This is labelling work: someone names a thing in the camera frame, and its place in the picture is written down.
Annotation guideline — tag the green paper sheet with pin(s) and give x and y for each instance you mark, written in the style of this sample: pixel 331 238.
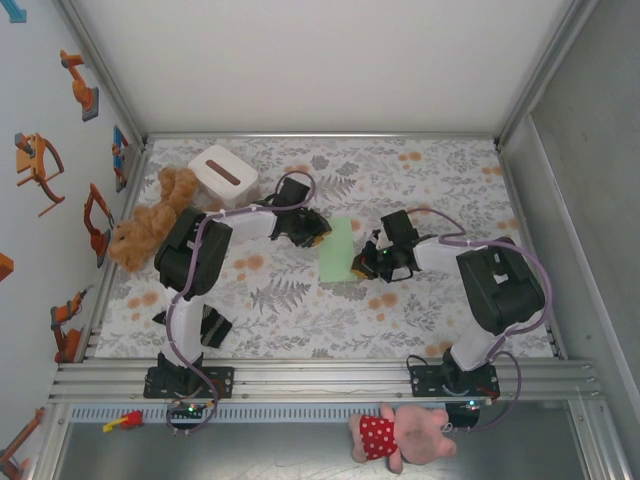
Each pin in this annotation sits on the green paper sheet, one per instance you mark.
pixel 337 255

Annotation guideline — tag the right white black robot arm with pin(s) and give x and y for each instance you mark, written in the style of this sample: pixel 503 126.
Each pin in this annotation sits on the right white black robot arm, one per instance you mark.
pixel 505 295

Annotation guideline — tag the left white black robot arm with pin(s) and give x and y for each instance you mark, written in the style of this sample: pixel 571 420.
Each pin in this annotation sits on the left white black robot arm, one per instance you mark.
pixel 215 260

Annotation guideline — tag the floral patterned table mat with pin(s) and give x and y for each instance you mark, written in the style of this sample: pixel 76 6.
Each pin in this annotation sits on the floral patterned table mat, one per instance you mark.
pixel 300 325

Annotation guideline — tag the white tissue box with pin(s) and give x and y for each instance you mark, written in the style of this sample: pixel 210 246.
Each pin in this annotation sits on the white tissue box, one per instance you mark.
pixel 227 161

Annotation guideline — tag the brown teddy bear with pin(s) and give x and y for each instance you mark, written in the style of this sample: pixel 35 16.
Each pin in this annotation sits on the brown teddy bear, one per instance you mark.
pixel 172 192

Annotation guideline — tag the black white striped sock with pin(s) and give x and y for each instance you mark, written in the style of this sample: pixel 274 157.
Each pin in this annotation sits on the black white striped sock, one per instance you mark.
pixel 217 327

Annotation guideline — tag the small circuit board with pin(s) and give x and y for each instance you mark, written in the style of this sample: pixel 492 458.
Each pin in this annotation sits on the small circuit board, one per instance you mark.
pixel 190 410
pixel 472 403

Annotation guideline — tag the pink pig plush toy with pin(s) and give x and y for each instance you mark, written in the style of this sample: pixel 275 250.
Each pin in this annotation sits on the pink pig plush toy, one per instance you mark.
pixel 420 435

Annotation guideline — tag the blue orange machine sticker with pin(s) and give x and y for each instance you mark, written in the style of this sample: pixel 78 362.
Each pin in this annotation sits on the blue orange machine sticker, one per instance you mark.
pixel 120 150

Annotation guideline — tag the small red yellow toy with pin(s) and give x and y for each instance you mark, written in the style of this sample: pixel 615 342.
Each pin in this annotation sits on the small red yellow toy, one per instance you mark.
pixel 132 419

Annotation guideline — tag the orange grey gripper sticker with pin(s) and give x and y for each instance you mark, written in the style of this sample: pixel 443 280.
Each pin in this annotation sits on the orange grey gripper sticker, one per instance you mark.
pixel 32 170

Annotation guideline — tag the orange block sticker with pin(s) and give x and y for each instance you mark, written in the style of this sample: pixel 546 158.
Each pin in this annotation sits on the orange block sticker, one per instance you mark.
pixel 5 267

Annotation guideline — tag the thin aluminium frame rail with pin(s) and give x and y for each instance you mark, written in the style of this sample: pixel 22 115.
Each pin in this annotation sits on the thin aluminium frame rail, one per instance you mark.
pixel 320 135

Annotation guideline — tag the wide aluminium frame rail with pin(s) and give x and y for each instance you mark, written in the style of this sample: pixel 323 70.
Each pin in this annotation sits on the wide aluminium frame rail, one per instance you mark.
pixel 325 380

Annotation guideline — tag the aluminium side rail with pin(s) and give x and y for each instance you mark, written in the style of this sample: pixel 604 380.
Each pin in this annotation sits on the aluminium side rail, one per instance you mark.
pixel 516 200
pixel 141 165

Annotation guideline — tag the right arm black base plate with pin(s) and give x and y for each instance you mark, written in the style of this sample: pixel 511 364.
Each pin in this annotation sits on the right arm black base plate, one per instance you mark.
pixel 422 382

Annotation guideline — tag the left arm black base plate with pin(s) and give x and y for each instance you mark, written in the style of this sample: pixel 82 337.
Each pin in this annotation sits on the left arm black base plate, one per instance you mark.
pixel 222 382

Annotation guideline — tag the aluminium frame post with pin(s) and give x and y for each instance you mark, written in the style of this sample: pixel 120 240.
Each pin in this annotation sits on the aluminium frame post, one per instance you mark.
pixel 544 65
pixel 100 60

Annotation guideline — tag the blue wall sticker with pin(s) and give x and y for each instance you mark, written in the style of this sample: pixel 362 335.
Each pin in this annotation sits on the blue wall sticker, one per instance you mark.
pixel 15 12

